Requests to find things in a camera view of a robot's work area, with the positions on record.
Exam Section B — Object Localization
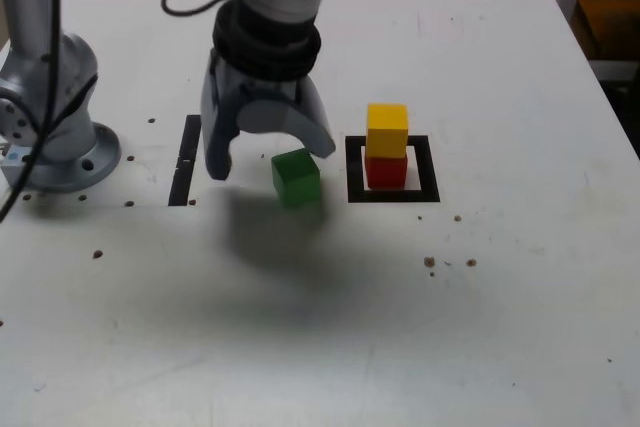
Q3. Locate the black tape strip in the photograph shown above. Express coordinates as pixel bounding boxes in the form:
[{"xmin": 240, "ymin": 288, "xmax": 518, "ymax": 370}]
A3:
[{"xmin": 168, "ymin": 114, "xmax": 204, "ymax": 207}]

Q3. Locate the green cube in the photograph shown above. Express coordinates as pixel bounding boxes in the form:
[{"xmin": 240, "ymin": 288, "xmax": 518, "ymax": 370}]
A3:
[{"xmin": 271, "ymin": 149, "xmax": 322, "ymax": 209}]

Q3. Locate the black cable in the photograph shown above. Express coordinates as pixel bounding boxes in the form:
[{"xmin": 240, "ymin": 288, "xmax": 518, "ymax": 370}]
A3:
[{"xmin": 0, "ymin": 0, "xmax": 245, "ymax": 224}]

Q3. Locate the white and blue base box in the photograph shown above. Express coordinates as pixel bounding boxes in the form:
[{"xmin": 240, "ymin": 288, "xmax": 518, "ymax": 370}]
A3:
[{"xmin": 0, "ymin": 144, "xmax": 32, "ymax": 189}]

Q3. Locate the brown cardboard box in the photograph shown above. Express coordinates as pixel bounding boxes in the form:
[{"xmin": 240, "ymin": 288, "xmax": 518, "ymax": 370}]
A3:
[{"xmin": 572, "ymin": 0, "xmax": 640, "ymax": 61}]

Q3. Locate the red cube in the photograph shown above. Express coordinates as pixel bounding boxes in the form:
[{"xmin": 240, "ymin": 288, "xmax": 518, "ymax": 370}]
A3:
[{"xmin": 363, "ymin": 154, "xmax": 409, "ymax": 190}]

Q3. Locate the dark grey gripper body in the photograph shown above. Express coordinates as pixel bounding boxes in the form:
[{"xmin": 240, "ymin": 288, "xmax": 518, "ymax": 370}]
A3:
[{"xmin": 218, "ymin": 61, "xmax": 308, "ymax": 107}]

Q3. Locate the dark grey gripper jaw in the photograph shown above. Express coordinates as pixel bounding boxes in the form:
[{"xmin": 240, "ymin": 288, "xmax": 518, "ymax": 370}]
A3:
[{"xmin": 199, "ymin": 45, "xmax": 247, "ymax": 182}]

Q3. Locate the yellow cube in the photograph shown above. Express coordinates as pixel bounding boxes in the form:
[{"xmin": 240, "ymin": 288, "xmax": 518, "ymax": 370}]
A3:
[{"xmin": 366, "ymin": 103, "xmax": 410, "ymax": 159}]

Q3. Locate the black tape square outline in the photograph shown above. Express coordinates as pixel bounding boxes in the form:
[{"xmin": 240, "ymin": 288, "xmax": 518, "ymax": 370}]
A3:
[{"xmin": 345, "ymin": 135, "xmax": 441, "ymax": 203}]

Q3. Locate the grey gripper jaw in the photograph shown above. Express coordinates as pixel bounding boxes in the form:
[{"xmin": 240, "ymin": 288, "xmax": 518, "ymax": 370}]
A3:
[{"xmin": 236, "ymin": 75, "xmax": 338, "ymax": 160}]

